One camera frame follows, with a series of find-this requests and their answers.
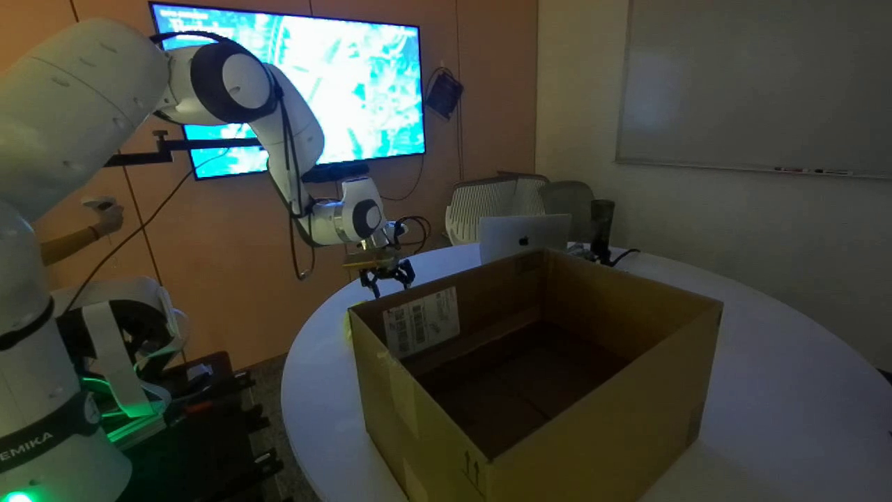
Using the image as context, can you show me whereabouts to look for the black hanging cable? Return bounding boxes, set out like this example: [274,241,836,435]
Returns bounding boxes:
[58,165,199,316]

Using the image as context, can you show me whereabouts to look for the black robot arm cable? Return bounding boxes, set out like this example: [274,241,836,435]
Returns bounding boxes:
[267,54,436,283]

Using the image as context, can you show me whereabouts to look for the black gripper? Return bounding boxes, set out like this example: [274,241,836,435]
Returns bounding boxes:
[359,220,417,302]

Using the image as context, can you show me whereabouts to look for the wall mounted television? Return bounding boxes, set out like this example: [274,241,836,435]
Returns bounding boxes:
[149,0,429,184]

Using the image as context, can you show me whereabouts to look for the black wall box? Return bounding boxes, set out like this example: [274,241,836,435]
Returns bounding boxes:
[423,64,469,119]

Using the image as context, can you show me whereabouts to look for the whiteboard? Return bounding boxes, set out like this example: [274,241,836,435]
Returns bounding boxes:
[614,0,892,184]

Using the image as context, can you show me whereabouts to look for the open cardboard box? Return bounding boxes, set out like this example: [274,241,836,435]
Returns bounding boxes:
[346,245,724,502]

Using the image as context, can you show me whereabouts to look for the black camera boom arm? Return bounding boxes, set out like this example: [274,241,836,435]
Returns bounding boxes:
[103,128,275,172]

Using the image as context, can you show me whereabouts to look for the black robot stand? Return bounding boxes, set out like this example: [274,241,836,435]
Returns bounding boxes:
[100,348,288,502]

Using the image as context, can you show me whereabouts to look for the white and black headset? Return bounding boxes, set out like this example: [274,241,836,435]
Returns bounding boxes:
[52,277,193,428]

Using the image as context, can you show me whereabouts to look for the black cylindrical device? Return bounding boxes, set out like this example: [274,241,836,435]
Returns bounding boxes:
[589,195,645,271]

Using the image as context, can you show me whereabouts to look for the black bar under television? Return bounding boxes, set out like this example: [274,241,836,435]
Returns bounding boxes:
[310,161,373,184]

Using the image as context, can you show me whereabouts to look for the black tablet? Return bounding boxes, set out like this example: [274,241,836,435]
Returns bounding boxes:
[477,211,574,269]

